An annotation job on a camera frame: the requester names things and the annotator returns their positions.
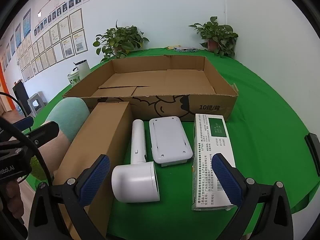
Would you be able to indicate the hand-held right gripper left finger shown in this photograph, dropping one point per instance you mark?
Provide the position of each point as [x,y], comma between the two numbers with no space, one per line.
[95,180]

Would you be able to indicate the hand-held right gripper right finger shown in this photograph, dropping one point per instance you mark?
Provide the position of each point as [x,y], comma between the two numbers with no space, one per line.
[226,180]

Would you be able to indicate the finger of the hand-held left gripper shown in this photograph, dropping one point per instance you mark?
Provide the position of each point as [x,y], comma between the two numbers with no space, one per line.
[45,132]
[23,125]

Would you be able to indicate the white and green medicine box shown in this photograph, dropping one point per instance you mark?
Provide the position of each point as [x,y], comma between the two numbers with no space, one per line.
[205,160]

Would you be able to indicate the white hair dryer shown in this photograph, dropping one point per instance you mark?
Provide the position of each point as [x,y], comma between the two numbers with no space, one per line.
[135,180]

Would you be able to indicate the long brown cardboard box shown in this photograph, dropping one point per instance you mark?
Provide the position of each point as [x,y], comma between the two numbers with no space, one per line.
[100,135]

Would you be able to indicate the white plastic device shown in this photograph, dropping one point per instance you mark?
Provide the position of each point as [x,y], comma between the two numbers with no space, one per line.
[170,140]

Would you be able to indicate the large cardboard box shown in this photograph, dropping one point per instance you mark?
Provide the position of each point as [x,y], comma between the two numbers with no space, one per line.
[162,80]

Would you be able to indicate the person's left hand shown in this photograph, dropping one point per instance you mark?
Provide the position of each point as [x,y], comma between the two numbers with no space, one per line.
[16,195]

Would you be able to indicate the grey plastic stool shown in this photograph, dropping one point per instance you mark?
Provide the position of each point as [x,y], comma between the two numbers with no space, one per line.
[35,100]

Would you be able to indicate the black cabinet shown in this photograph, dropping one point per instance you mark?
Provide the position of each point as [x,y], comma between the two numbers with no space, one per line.
[21,97]

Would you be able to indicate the person's arm pastel sleeve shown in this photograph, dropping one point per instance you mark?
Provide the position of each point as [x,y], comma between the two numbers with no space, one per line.
[67,115]

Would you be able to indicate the white green-patterned cup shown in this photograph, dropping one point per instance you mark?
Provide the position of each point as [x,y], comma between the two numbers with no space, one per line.
[73,80]

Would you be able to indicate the white kettle with black lid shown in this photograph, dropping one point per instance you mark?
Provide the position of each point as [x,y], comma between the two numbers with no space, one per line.
[82,70]

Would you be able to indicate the black object at table edge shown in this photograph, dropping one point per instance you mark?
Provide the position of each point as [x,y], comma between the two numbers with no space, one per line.
[312,152]

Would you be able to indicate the bushy potted plant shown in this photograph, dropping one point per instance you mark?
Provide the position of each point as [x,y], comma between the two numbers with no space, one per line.
[120,40]

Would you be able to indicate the patterned tissue packet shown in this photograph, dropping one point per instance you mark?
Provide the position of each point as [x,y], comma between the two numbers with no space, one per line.
[186,49]

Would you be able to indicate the yellow packet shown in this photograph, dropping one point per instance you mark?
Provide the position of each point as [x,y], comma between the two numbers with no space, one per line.
[171,47]

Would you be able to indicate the potted plant in red pot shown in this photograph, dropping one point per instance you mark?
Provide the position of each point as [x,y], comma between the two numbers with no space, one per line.
[217,35]

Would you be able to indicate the blue wall poster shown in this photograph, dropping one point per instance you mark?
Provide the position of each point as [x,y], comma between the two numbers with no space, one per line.
[18,35]
[12,45]
[27,20]

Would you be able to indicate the wall of framed certificates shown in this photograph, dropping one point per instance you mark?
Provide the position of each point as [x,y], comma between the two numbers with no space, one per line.
[62,45]

